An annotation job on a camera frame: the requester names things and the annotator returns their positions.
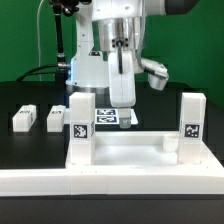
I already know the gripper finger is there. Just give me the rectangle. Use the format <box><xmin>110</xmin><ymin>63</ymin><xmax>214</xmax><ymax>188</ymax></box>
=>
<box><xmin>118</xmin><ymin>108</ymin><xmax>131</xmax><ymax>129</ymax></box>

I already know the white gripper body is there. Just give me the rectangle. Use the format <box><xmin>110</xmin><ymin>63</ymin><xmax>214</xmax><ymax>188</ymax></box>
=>
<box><xmin>108</xmin><ymin>51</ymin><xmax>136</xmax><ymax>108</ymax></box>

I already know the white desk top tray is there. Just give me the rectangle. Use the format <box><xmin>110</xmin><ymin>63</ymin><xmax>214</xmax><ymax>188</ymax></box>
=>
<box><xmin>66</xmin><ymin>131</ymin><xmax>223</xmax><ymax>170</ymax></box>

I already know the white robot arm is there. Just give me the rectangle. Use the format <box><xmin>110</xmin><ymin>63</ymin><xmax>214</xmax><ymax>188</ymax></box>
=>
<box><xmin>66</xmin><ymin>0</ymin><xmax>199</xmax><ymax>129</ymax></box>

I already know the fiducial marker sheet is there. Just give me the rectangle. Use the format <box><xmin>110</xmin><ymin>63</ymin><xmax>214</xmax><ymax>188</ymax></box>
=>
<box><xmin>64</xmin><ymin>108</ymin><xmax>138</xmax><ymax>125</ymax></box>

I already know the white L-shaped fence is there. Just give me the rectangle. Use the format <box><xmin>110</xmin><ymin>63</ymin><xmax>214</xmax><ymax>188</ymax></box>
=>
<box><xmin>0</xmin><ymin>166</ymin><xmax>224</xmax><ymax>197</ymax></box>

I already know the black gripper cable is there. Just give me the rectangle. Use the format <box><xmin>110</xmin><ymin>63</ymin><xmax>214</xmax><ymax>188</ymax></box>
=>
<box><xmin>111</xmin><ymin>37</ymin><xmax>130</xmax><ymax>75</ymax></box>

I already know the grey thin cable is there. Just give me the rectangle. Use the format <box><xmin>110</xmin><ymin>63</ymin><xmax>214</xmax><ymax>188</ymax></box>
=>
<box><xmin>35</xmin><ymin>0</ymin><xmax>46</xmax><ymax>82</ymax></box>

